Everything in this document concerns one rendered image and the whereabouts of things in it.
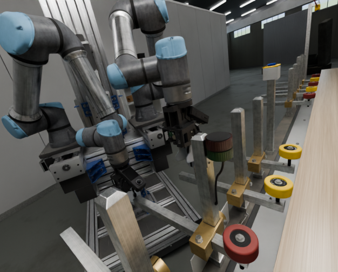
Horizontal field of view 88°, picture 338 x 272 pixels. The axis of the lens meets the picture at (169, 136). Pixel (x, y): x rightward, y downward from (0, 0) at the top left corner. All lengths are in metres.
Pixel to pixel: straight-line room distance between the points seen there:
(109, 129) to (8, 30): 0.41
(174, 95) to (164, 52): 0.10
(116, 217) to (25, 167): 2.73
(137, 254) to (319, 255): 0.37
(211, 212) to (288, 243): 0.18
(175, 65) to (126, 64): 0.17
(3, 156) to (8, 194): 0.47
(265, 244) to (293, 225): 0.32
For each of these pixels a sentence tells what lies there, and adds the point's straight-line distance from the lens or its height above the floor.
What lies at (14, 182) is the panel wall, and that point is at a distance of 2.99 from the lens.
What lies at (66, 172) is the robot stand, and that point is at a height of 0.94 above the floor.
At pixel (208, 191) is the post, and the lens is 0.49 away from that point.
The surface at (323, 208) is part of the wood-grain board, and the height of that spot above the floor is 0.90.
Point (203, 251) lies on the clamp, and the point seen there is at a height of 0.86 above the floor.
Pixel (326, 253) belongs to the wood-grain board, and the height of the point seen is 0.90.
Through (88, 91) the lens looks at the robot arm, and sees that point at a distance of 0.79.
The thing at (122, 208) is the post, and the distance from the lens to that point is 0.27.
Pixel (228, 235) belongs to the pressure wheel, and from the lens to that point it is 0.51.
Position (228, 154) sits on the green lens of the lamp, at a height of 1.11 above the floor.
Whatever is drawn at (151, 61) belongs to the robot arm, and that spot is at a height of 1.34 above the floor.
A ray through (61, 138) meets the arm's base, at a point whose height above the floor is 1.08.
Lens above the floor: 1.31
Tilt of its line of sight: 21 degrees down
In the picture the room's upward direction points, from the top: 12 degrees counter-clockwise
